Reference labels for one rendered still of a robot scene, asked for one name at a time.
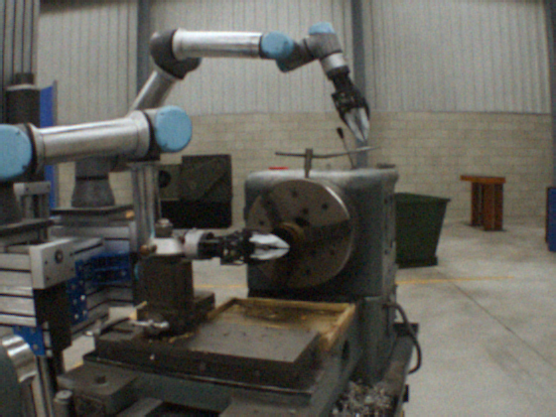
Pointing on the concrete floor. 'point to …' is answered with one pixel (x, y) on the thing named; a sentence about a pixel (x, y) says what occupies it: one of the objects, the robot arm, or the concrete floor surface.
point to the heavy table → (487, 210)
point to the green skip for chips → (418, 228)
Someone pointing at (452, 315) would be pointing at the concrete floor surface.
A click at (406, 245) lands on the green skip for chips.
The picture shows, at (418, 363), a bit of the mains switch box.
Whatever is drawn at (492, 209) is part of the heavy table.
